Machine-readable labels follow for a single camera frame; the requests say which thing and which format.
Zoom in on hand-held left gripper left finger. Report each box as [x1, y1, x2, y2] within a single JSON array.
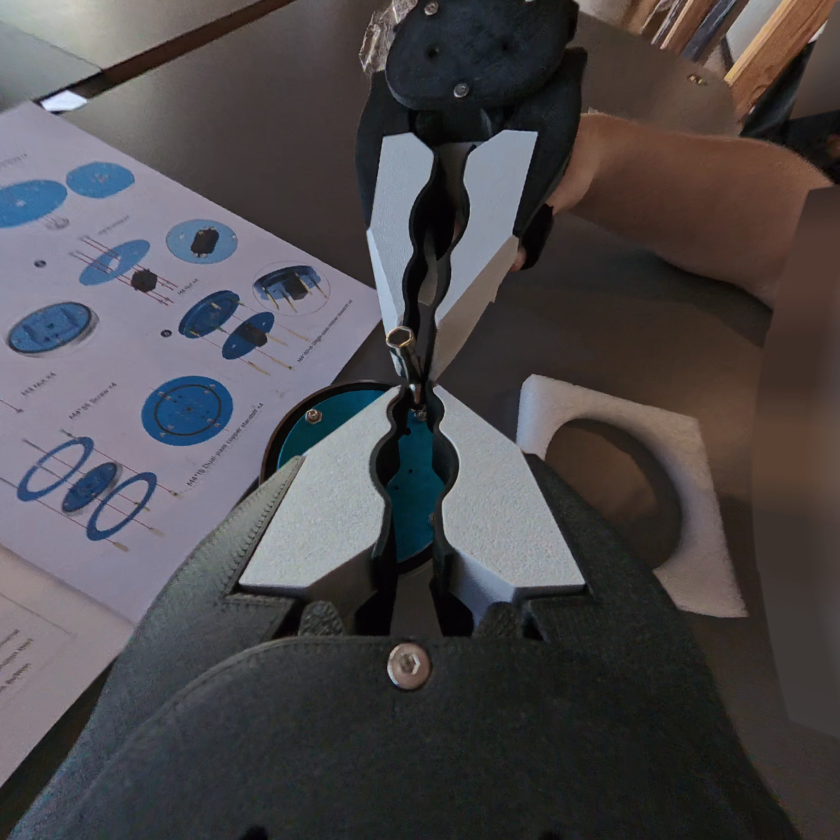
[[238, 384, 406, 599]]

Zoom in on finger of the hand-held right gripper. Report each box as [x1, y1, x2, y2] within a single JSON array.
[[419, 130, 540, 383], [364, 130, 439, 383]]

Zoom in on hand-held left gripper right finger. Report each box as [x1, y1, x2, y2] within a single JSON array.
[[425, 384, 586, 626]]

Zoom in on round blue disc assembly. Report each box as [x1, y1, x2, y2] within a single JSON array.
[[260, 381, 455, 573]]

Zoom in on person's right forearm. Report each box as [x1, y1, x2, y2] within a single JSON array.
[[591, 113, 834, 309]]

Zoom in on person's right hand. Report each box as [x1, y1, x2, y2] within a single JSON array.
[[512, 117, 602, 272]]

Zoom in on clear plastic bag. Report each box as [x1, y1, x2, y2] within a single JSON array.
[[360, 0, 424, 74]]

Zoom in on white foam with round cutout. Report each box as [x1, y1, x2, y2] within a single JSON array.
[[516, 374, 749, 618]]

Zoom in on assembly instruction sheet blue diagrams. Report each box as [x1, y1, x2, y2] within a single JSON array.
[[0, 101, 385, 624]]

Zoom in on printed sheet with board photo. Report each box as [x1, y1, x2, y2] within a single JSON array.
[[0, 545, 136, 788]]

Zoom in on dark flat panel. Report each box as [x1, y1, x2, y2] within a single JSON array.
[[0, 20, 103, 111]]

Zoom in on wooden shelf frame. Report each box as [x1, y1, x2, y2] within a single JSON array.
[[623, 0, 840, 119]]

